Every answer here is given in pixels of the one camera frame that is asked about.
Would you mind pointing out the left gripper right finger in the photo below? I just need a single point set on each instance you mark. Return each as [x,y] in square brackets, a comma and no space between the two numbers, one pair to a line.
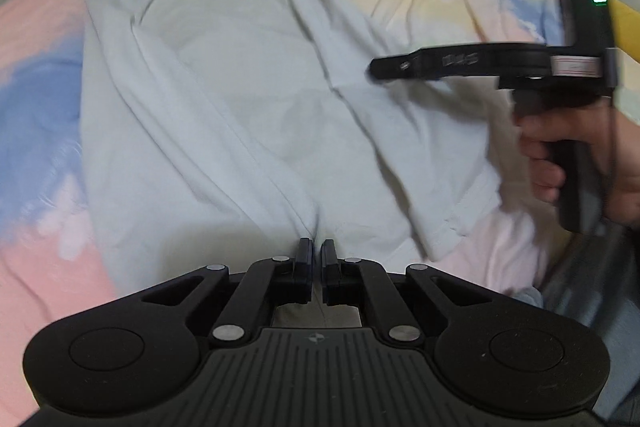
[365,285]

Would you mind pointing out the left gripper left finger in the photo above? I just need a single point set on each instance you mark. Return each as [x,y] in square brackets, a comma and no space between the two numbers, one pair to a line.
[266,285]

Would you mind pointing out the light grey trousers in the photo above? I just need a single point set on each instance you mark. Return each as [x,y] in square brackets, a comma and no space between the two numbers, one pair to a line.
[226,130]

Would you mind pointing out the person's right hand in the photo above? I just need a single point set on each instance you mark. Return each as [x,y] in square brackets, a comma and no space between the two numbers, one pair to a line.
[614,145]

